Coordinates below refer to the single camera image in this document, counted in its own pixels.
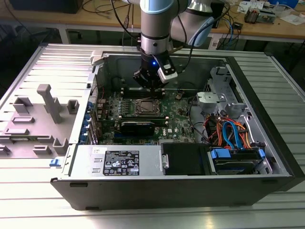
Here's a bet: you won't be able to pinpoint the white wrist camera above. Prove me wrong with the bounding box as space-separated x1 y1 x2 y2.
156 55 179 83

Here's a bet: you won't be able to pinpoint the black PC case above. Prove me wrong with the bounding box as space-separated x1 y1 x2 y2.
50 51 305 212

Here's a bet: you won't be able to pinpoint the silver drive cage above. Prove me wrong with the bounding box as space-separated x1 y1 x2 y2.
203 66 250 120

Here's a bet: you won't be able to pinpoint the grey power supply unit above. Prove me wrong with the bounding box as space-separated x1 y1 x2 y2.
68 144 166 179

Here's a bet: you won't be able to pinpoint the green motherboard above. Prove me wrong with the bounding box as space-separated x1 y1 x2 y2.
96 88 203 146

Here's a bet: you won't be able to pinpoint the wooden desk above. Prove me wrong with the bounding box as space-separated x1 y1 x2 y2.
0 0 305 45

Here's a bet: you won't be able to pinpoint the hard disk in blue carrier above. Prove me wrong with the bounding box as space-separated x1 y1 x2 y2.
208 147 267 177

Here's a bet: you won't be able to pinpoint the dark monitor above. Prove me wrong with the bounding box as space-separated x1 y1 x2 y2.
9 0 79 14

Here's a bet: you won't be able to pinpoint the white paper sheets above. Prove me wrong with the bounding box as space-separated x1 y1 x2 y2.
279 13 305 26

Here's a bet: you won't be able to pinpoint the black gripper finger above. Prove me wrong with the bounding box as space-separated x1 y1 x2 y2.
132 69 156 96
154 80 168 96

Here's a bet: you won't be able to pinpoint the blue flat wire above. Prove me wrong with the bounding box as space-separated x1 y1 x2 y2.
222 120 246 151

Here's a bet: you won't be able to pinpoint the blue network cable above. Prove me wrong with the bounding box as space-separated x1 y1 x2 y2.
225 18 236 47

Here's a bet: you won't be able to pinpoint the copper coil device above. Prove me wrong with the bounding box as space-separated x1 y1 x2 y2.
244 6 261 24

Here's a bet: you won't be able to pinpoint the grey electronics box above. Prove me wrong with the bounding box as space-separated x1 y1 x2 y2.
259 9 277 24

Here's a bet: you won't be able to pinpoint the orange black wire bundle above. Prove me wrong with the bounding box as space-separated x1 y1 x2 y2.
204 115 226 146

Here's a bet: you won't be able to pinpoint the silver metal bracket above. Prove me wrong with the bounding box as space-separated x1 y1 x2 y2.
195 92 219 113

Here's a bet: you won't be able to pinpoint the CPU socket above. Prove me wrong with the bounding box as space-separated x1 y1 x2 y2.
134 97 163 117

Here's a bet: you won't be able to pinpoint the grey parts rack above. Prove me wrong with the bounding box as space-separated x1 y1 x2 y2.
0 83 81 160

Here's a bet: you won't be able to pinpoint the grey corner block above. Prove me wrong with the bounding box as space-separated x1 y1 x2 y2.
90 51 106 67

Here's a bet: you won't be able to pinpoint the orange flat wire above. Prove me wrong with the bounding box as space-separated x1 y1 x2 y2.
234 121 253 150

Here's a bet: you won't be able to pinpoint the black graphics card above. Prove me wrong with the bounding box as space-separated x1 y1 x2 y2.
118 120 156 138

